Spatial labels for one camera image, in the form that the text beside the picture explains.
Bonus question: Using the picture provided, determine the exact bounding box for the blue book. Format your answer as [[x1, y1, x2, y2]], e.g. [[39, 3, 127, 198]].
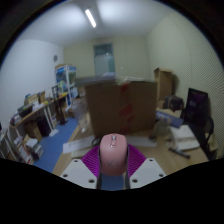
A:
[[155, 110, 184, 129]]

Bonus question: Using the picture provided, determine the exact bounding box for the clear plastic container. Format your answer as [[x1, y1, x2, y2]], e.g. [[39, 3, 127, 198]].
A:
[[155, 118, 172, 136]]

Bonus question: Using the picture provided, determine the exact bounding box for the tall open cardboard box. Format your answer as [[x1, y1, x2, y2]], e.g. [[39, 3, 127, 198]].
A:
[[153, 67, 174, 103]]

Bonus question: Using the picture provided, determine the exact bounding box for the grey door with window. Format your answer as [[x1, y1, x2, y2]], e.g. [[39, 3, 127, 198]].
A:
[[93, 43, 116, 77]]

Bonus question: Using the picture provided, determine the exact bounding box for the ceiling tube light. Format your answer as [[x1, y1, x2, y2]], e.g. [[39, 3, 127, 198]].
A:
[[84, 8, 98, 29]]

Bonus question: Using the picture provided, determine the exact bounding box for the white open book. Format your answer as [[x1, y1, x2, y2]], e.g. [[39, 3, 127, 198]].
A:
[[169, 124, 201, 152]]

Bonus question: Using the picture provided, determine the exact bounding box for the white paper sheet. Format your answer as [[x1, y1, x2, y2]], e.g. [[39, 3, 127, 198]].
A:
[[125, 134, 158, 148]]

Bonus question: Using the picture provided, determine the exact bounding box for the blue and white cabinet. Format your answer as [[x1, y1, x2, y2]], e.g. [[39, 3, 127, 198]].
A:
[[54, 64, 78, 98]]

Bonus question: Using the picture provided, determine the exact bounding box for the black office chair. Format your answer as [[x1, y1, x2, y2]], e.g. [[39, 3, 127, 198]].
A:
[[182, 87, 218, 161]]

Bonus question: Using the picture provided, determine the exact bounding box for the pink computer mouse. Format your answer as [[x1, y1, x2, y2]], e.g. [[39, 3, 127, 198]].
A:
[[99, 133, 129, 177]]

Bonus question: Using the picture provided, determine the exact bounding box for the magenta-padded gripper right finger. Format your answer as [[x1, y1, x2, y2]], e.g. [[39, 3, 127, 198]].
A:
[[125, 143, 167, 190]]

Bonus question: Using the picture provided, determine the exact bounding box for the large brown cardboard box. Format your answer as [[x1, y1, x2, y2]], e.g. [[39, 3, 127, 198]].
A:
[[84, 79, 158, 138]]

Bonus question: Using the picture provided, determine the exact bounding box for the black floor stand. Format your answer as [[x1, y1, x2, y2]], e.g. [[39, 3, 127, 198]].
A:
[[51, 84, 68, 126]]

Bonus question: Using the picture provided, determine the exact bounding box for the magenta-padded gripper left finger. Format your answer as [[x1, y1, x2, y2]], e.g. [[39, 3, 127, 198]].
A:
[[59, 144, 103, 190]]

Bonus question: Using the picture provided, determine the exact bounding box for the cluttered shelf unit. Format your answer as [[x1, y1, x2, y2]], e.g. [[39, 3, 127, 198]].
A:
[[0, 91, 68, 166]]

